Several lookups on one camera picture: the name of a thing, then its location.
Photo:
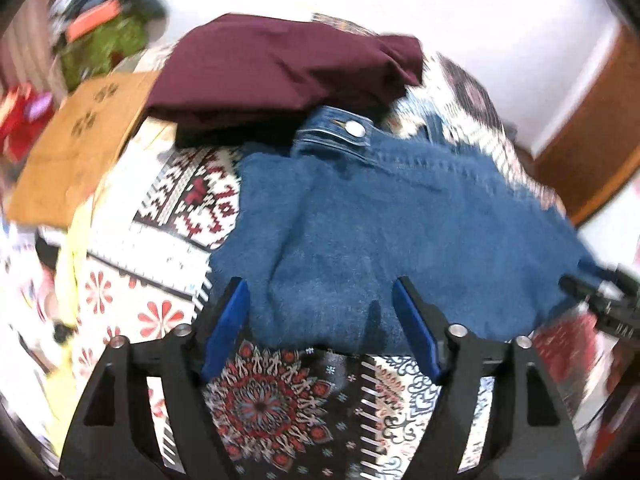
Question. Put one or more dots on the grey-green plush toy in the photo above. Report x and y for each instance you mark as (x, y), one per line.
(150, 5)

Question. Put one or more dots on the brown wooden door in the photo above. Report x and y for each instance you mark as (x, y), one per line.
(600, 150)

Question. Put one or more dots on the striped red curtain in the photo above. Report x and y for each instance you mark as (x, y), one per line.
(25, 45)

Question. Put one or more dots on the yellow cloth strip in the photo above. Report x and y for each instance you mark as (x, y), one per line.
(70, 260)

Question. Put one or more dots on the patchwork printed bedspread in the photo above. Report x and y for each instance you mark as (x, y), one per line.
(165, 200)

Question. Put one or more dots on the blue denim jeans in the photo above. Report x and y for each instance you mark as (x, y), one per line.
(400, 230)

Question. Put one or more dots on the orange box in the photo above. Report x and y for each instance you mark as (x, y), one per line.
(92, 20)

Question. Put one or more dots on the red plush toy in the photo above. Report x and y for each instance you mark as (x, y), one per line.
(22, 120)

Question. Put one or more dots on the maroon folded garment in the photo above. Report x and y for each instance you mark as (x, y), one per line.
(270, 70)

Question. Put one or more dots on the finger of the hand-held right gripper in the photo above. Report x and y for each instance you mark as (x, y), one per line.
(580, 284)
(617, 317)

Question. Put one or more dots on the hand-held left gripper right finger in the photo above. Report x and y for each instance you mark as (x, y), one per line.
(415, 330)

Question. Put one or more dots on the green cloth-covered cabinet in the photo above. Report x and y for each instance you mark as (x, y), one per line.
(100, 50)

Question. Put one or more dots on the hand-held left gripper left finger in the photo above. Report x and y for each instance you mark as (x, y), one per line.
(227, 325)

